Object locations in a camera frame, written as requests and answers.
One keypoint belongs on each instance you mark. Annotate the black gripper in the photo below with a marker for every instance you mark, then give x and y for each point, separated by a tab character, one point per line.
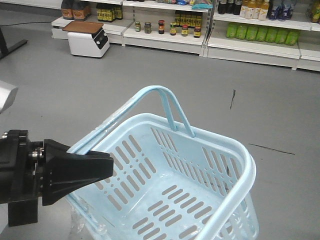
63	173

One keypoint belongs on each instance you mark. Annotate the light blue plastic basket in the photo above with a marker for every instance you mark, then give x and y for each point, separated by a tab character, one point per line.
171	180

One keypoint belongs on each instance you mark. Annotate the white box appliance wooden top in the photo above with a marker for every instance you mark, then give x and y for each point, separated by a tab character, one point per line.
87	39

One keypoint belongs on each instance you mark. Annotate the white supermarket shelf unit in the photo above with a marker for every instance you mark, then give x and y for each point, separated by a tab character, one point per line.
253	35

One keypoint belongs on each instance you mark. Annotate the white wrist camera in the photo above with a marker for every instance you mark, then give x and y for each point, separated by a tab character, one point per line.
8	94

